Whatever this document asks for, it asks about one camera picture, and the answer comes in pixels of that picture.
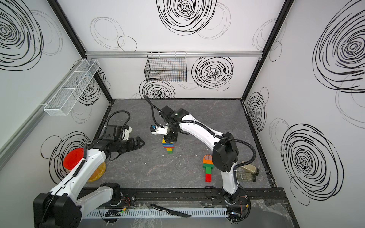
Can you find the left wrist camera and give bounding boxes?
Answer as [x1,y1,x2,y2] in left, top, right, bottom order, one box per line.
[122,126,132,141]

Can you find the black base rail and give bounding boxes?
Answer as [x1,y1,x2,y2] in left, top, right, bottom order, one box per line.
[119,187,289,207]

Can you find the clear plastic wall shelf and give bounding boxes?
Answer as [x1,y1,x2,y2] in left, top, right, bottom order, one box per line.
[43,59,100,116]

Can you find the orange half-round lego piece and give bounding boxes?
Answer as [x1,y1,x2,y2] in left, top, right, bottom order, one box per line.
[203,154,213,163]

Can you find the orange long lego brick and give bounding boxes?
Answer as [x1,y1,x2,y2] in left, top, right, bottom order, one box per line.
[203,160,213,165]

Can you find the black wire basket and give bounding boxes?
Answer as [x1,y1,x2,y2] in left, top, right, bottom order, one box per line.
[144,51,187,82]

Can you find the red-lidded jar yellow contents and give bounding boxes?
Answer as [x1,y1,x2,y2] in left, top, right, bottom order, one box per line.
[63,148,106,183]

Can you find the glass bottle tan lid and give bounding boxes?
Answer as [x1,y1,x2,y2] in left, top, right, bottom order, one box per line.
[242,164,260,176]

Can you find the red small lego brick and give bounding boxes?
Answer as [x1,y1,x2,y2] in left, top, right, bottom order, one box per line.
[205,173,212,183]

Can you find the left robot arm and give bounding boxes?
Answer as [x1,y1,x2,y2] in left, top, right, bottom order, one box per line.
[33,123,144,228]

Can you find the glass jar green contents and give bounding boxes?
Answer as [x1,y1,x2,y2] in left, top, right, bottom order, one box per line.
[237,172,256,183]

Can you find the white slotted cable duct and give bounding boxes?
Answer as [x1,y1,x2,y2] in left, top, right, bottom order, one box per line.
[85,208,228,219]

